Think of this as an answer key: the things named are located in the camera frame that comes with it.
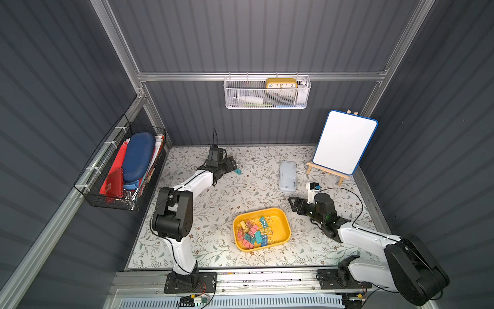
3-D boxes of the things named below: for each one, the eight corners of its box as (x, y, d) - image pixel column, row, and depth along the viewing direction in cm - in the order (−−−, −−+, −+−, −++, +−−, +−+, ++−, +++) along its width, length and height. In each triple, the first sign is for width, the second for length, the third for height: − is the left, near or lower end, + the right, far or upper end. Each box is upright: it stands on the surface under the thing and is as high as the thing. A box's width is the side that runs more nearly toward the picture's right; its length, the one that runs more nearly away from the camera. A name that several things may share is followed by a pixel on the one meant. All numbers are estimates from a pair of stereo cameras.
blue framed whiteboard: (308, 175, 109) (326, 126, 81) (311, 159, 117) (330, 109, 89) (346, 186, 104) (379, 138, 77) (347, 168, 112) (378, 119, 84)
